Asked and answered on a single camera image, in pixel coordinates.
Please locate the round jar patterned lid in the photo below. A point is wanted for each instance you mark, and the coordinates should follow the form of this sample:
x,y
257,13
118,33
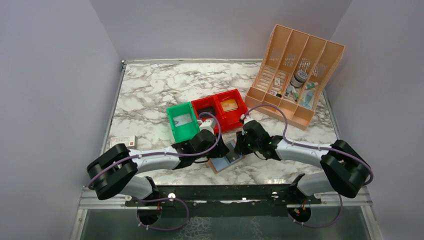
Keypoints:
x,y
299,78

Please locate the brown leather card holder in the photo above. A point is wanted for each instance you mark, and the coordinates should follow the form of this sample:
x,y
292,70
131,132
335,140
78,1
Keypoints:
x,y
217,165

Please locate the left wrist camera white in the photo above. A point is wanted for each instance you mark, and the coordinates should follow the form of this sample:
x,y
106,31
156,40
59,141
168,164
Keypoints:
x,y
207,124

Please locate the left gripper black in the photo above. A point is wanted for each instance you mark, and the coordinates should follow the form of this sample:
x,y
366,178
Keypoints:
x,y
219,151

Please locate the black card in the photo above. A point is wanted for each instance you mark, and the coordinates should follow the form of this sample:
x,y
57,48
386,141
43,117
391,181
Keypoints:
x,y
232,157
209,110

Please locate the red double plastic bin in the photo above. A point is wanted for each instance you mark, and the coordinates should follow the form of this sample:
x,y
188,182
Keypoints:
x,y
228,120

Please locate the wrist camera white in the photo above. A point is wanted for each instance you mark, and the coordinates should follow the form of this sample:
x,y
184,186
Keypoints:
x,y
244,119
207,124

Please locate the green white tube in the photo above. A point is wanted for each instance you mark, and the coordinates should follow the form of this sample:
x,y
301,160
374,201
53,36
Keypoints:
x,y
311,85

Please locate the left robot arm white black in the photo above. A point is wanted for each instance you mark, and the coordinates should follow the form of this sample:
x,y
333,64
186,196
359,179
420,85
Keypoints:
x,y
115,171

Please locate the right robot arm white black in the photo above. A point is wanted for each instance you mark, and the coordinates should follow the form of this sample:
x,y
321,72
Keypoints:
x,y
343,170

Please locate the white red playing card box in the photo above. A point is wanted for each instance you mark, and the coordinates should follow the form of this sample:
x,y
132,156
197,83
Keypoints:
x,y
129,141

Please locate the small items in organizer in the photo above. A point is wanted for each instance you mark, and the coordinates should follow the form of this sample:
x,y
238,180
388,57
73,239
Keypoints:
x,y
305,101

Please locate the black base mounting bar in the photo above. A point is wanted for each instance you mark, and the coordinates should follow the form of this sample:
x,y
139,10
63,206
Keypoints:
x,y
179,201

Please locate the peach desk organizer rack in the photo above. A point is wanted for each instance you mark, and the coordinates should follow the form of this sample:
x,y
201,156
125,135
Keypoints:
x,y
294,71

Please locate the gold card in red bin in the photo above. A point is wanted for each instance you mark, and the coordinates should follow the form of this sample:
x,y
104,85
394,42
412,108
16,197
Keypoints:
x,y
229,105

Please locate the black card in red bin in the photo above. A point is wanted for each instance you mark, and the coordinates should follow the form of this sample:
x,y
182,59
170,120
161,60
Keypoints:
x,y
209,110

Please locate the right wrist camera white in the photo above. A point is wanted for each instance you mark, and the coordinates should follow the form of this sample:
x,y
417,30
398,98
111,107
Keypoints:
x,y
244,119

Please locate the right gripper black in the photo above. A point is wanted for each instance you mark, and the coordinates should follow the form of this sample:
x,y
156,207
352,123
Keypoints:
x,y
240,148

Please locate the silver card in green bin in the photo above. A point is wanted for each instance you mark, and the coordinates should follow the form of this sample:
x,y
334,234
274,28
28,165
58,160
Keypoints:
x,y
183,119

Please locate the green plastic bin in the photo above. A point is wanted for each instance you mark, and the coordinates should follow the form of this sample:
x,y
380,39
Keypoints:
x,y
185,132

